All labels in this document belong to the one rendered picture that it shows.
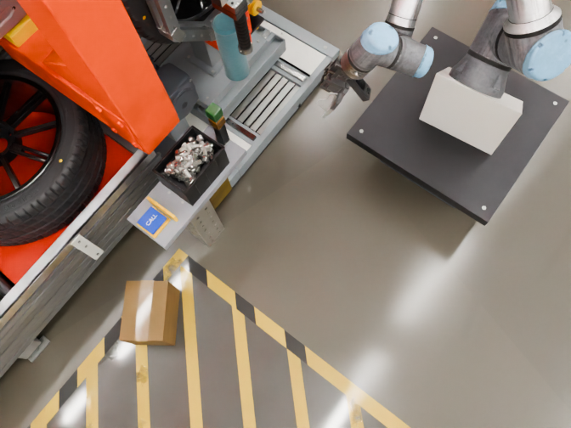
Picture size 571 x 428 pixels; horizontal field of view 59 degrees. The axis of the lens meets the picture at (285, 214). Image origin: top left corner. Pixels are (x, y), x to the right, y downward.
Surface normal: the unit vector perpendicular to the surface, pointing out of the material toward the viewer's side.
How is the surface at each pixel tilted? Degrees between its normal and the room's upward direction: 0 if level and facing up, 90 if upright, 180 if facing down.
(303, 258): 0
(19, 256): 0
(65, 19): 90
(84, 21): 90
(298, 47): 0
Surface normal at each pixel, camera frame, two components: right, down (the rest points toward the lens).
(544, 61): 0.22, 0.61
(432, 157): -0.05, -0.33
